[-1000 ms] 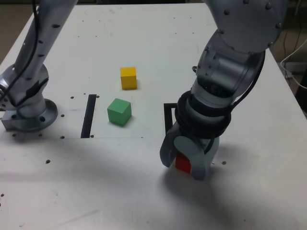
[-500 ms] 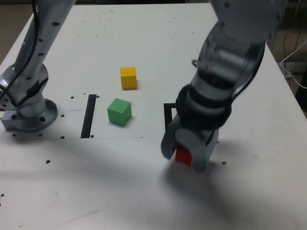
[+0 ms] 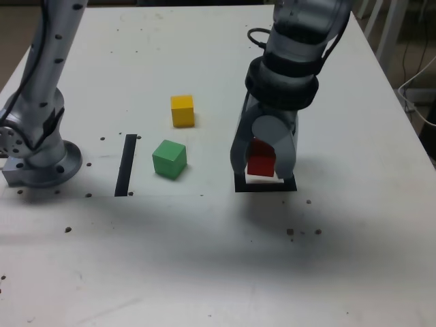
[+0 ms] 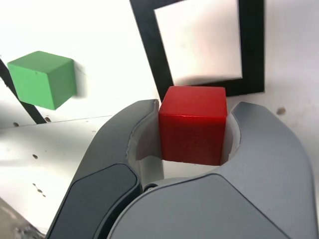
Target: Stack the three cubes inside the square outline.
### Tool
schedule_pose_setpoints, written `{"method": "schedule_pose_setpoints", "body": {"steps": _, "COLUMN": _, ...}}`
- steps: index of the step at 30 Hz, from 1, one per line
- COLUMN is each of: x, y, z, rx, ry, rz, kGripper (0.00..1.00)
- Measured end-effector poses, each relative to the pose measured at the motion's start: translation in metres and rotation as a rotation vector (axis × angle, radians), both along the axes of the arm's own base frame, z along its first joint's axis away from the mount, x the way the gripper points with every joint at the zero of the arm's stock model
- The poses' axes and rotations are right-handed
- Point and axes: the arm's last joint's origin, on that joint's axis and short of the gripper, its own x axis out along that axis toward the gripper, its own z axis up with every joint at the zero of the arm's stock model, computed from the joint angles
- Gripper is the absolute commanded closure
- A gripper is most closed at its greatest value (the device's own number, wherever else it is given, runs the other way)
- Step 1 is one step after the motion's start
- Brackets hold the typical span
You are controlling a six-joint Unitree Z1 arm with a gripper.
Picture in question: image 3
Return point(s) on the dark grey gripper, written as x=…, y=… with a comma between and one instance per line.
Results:
x=286, y=113

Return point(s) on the red cube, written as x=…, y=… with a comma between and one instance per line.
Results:
x=260, y=165

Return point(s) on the yellow cube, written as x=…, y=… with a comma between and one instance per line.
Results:
x=183, y=112

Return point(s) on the green cube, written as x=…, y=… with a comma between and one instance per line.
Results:
x=168, y=160

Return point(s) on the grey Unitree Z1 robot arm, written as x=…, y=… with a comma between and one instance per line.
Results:
x=41, y=163

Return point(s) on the black tape square outline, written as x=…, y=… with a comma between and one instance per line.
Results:
x=265, y=188

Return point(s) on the black tape strip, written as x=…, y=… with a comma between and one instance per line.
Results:
x=125, y=167

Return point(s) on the white furniture legs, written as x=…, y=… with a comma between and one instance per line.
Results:
x=388, y=30

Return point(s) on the white box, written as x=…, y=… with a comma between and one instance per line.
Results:
x=422, y=96

